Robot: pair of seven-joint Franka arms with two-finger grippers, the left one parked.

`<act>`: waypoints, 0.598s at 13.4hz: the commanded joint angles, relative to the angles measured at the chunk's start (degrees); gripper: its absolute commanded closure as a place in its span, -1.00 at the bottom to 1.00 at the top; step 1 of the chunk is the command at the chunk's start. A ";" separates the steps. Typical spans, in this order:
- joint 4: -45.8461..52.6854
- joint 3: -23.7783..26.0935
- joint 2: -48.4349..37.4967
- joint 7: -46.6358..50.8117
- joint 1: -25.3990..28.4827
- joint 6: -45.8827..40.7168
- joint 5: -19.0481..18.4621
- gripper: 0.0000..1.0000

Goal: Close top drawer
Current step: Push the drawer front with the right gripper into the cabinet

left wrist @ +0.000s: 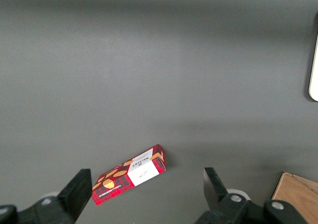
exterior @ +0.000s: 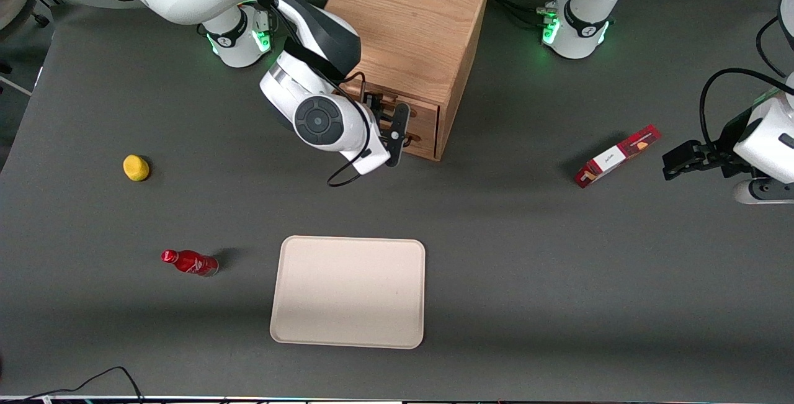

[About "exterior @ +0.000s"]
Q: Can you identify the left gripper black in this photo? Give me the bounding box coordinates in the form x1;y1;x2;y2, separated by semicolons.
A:
662;109;755;182

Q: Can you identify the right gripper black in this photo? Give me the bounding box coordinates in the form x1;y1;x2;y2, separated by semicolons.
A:
363;92;411;168

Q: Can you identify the wooden drawer with black handle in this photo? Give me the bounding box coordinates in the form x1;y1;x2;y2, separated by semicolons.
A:
391;120;441;161
340;80;442;138

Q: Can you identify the wooden drawer cabinet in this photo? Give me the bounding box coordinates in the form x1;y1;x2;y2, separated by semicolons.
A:
323;0;491;161

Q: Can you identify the red and white snack box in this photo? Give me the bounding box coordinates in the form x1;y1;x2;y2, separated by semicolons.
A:
574;124;662;189

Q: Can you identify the beige plastic tray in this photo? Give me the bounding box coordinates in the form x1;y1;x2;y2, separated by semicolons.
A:
270;236;426;350

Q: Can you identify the red bottle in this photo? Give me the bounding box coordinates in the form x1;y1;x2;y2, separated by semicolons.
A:
161;249;219;277

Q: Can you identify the yellow lemon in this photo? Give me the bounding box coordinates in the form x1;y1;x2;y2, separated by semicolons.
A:
123;155;150;182

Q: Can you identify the beige round object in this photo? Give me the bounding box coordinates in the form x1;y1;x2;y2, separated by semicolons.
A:
0;0;30;31

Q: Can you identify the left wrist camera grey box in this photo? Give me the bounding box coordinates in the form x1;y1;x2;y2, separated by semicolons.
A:
734;177;794;205

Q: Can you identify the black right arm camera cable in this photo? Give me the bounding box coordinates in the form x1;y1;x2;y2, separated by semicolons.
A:
59;0;374;188

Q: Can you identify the long black looped cable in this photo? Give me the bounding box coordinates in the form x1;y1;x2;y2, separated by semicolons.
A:
700;68;794;147

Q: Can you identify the short black curved cable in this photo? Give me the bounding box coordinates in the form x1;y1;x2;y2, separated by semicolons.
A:
756;16;792;77

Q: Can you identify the black left arm base cable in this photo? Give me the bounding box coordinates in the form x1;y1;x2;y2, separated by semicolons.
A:
487;0;550;31

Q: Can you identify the thin black table cable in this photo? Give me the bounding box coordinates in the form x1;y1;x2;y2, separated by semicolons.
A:
19;366;145;404

